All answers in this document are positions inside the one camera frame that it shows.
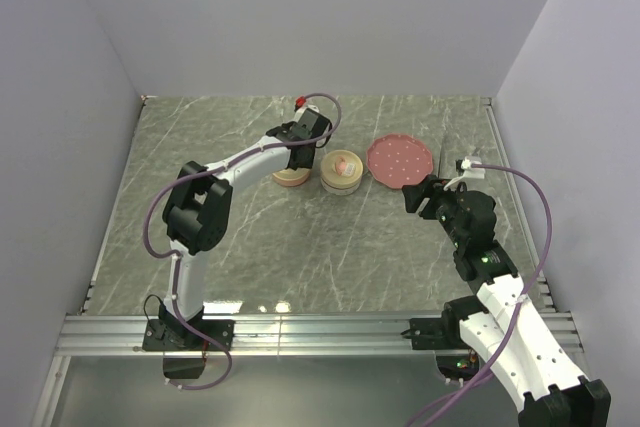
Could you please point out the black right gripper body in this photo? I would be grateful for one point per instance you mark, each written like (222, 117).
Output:
(441, 205)

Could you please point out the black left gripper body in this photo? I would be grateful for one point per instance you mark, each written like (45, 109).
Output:
(309, 162)

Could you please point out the cream lid with label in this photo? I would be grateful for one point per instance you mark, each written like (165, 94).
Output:
(341, 168)

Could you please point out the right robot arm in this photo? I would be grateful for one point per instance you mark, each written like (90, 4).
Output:
(499, 321)

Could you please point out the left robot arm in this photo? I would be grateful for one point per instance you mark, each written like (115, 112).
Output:
(198, 210)

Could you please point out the pink bowl white inside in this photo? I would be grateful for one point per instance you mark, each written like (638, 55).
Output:
(290, 183)

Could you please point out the steel bowl red band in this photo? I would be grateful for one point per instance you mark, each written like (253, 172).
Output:
(340, 190)

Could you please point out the pink octagonal plate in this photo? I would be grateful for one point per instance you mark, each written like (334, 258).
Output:
(396, 160)

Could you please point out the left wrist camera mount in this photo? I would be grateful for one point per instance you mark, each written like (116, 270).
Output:
(301, 105)

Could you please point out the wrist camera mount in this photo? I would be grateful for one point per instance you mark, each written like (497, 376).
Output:
(301, 105)
(468, 168)

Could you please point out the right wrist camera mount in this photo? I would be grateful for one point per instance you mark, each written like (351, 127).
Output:
(468, 168)

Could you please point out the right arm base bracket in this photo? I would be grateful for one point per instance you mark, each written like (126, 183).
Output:
(433, 334)

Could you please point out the aluminium front rail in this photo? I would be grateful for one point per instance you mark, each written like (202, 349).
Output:
(259, 335)

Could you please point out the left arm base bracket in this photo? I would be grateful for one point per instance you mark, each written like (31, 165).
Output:
(185, 347)

